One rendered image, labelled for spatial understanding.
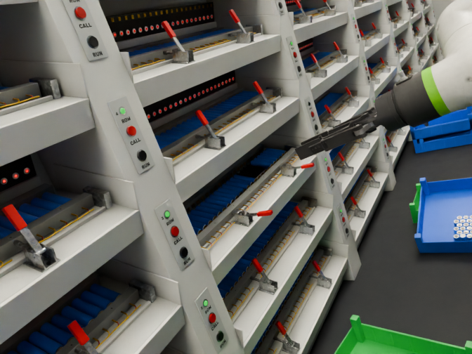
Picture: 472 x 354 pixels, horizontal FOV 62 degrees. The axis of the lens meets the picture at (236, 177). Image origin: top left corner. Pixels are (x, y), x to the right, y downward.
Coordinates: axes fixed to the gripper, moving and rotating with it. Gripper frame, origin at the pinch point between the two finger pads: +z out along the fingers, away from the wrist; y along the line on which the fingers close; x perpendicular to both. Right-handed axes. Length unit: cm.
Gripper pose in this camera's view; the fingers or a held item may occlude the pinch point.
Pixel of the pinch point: (313, 145)
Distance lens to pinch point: 91.0
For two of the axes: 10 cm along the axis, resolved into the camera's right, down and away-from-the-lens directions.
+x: 5.0, 8.5, 1.4
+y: -4.8, 4.1, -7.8
